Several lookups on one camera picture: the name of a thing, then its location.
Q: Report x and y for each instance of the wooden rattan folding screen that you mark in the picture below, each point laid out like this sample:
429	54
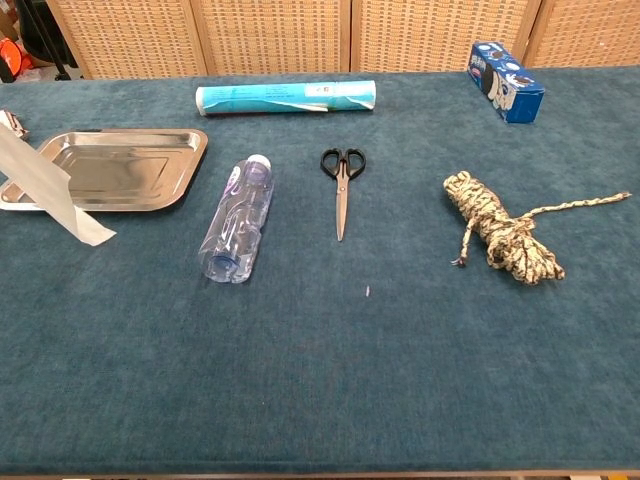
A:
275	35

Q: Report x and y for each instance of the stainless steel tray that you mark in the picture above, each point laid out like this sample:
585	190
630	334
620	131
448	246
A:
125	165

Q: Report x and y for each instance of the light blue wrapped roll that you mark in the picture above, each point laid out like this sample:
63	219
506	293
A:
260	95

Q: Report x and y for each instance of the white snack packet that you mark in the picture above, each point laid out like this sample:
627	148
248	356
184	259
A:
12	125

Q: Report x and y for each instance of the blue carpet table cover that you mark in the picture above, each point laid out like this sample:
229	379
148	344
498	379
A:
300	375

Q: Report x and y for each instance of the clear plastic water bottle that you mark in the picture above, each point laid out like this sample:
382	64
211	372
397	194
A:
240	220

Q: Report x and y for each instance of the orange object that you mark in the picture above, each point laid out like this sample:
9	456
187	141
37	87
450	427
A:
12	52

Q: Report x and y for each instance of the black tripod stand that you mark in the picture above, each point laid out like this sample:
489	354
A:
52	45

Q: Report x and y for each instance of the blue cookie box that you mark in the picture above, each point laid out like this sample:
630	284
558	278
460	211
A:
520	100

